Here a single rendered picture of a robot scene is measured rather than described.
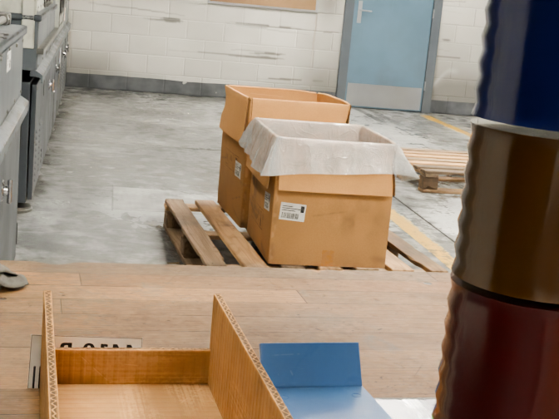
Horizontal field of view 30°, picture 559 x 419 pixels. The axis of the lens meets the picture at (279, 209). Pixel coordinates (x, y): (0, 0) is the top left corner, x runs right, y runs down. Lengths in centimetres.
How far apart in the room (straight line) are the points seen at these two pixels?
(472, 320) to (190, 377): 52
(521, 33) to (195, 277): 81
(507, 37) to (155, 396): 53
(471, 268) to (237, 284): 78
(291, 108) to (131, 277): 356
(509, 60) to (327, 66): 1129
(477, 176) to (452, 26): 1164
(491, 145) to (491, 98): 1
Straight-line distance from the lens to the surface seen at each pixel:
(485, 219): 22
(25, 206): 526
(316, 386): 70
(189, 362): 73
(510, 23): 22
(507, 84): 22
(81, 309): 89
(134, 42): 1122
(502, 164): 22
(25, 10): 501
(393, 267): 417
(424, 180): 672
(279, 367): 69
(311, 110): 455
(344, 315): 93
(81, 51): 1122
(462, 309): 23
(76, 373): 72
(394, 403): 70
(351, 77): 1155
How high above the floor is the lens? 118
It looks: 12 degrees down
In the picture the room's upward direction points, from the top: 5 degrees clockwise
